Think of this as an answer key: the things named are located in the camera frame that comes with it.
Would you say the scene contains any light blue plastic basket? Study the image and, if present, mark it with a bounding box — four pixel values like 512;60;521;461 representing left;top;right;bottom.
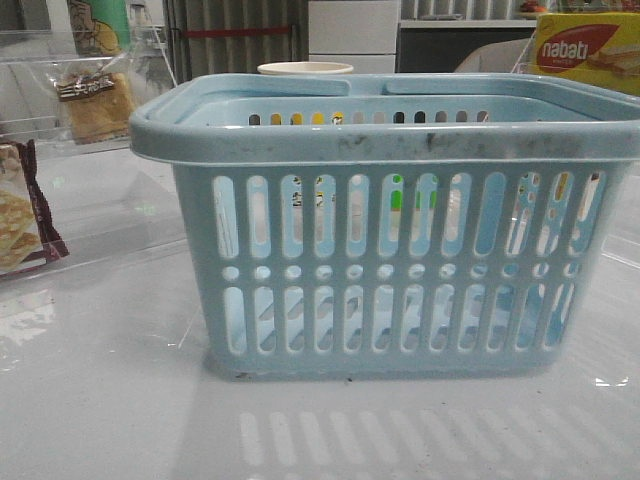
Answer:
129;73;639;377

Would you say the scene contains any packaged toast bread slice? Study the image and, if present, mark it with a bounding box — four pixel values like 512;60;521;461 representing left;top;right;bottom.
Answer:
46;53;136;145

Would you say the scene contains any white paper cup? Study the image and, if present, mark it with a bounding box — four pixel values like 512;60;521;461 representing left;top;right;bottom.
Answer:
258;61;354;76

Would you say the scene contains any white cabinet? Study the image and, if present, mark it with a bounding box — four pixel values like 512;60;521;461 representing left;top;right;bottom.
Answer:
308;1;401;73

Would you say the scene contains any clear acrylic display shelf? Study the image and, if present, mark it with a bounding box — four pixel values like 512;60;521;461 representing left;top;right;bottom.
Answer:
1;26;177;270

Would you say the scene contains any maroon cracker snack bag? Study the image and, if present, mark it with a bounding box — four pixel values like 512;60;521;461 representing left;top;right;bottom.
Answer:
1;140;69;277

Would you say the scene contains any green yellow snack canister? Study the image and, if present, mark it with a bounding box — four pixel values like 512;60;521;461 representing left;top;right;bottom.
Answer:
66;0;131;57

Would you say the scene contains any yellow nabati wafer box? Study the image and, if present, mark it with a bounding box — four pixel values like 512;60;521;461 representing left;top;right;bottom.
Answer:
528;12;639;96

